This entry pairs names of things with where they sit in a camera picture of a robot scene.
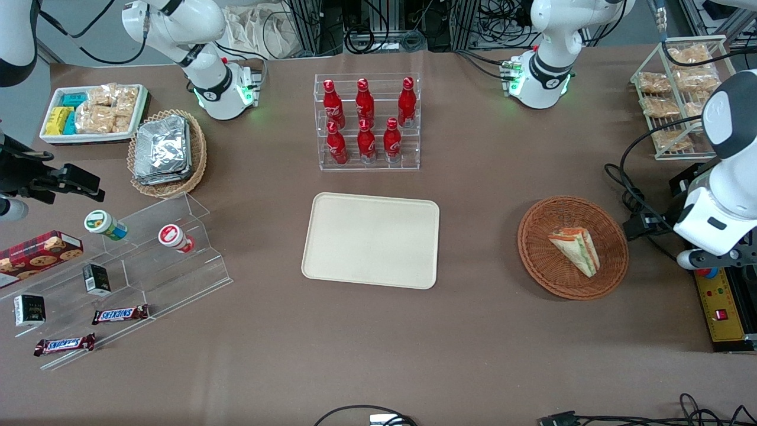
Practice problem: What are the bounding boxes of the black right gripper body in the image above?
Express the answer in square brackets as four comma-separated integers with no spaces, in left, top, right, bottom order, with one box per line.
[0,135,61,205]

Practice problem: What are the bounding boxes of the triangular sandwich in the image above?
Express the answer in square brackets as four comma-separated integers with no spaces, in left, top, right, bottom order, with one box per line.
[548,227,601,279]

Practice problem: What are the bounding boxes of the white rectangular snack tray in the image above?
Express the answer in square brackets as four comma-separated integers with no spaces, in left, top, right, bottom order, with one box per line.
[39,84,148,146]

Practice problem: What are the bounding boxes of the brown wicker basket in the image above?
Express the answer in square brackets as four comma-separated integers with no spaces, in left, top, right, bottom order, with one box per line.
[517,196,629,301]

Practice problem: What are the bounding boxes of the light wicker basket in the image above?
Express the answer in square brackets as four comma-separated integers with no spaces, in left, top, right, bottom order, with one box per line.
[127,109,208,199]

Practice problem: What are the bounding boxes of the beige plastic tray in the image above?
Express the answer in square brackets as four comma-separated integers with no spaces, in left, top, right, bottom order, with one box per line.
[301,192,441,291]

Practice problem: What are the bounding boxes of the green label yogurt cup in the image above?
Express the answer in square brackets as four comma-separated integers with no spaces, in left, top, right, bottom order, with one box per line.
[83,209,128,241]

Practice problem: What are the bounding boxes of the yellow snack packet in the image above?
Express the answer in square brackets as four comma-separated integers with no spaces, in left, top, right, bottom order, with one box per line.
[46,106,73,135]

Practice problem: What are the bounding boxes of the yellow emergency stop control box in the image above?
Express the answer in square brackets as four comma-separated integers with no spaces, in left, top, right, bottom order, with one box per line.
[689,263,757,354]

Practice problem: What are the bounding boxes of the red tartan cookie box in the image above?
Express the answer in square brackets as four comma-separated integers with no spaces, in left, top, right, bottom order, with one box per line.
[0,230,84,291]

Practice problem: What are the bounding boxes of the clear cracker snack bag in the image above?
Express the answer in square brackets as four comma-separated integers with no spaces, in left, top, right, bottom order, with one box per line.
[652,130,694,152]
[642,96,681,118]
[674,68,721,93]
[638,71,672,94]
[667,44,713,66]

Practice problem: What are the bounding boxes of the silver foil packet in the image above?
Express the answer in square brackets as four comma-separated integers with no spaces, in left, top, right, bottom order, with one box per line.
[134,115,193,186]

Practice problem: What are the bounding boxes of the small black drink carton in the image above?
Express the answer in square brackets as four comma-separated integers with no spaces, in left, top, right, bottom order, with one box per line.
[82,263,112,296]
[13,294,47,328]

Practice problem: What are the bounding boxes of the red label yogurt cup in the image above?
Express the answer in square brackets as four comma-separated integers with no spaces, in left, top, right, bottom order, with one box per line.
[157,224,196,254]

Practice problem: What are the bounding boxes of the clear acrylic stepped shelf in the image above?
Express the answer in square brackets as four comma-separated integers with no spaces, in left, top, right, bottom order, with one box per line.
[0,191,234,372]

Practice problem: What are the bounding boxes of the brown Snickers bar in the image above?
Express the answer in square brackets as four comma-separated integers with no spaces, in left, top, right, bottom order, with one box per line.
[91,304,150,325]
[33,333,96,357]

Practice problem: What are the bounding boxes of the white plastic bag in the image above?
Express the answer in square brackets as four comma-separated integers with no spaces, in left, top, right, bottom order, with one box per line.
[224,5,286,60]

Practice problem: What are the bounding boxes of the red cola bottle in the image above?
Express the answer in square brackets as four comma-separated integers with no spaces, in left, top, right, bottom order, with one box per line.
[397,76,417,128]
[326,121,349,166]
[357,118,377,164]
[383,117,402,163]
[355,78,376,125]
[322,79,347,128]

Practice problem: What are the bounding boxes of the clear acrylic bottle rack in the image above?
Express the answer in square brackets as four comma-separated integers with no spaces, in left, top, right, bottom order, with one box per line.
[314,73,421,172]

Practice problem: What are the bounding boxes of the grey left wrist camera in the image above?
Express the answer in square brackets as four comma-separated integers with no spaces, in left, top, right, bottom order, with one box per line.
[676,246,757,272]

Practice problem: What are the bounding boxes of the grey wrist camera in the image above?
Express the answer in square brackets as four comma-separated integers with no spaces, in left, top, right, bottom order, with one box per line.
[676,246,757,272]
[0,197,29,222]

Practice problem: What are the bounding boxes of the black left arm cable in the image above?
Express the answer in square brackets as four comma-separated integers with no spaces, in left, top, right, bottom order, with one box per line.
[603,114,710,264]

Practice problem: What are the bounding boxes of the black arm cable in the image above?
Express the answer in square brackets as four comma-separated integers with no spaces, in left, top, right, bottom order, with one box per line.
[37,0,150,66]
[603,114,710,264]

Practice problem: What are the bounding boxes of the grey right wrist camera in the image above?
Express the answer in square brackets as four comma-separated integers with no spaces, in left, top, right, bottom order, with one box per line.
[0,197,29,222]

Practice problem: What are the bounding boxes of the white wire rack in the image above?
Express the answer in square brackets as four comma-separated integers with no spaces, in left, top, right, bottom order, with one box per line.
[630,34,737,162]

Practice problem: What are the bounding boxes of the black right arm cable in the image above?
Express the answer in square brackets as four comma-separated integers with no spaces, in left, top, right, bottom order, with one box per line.
[37,0,150,66]

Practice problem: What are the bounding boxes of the black tangled cable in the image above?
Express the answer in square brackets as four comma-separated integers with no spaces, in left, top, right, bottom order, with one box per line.
[574,393,757,426]

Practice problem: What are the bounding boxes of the black looped cable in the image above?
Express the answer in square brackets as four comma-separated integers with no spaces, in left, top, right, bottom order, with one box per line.
[312,405,418,426]

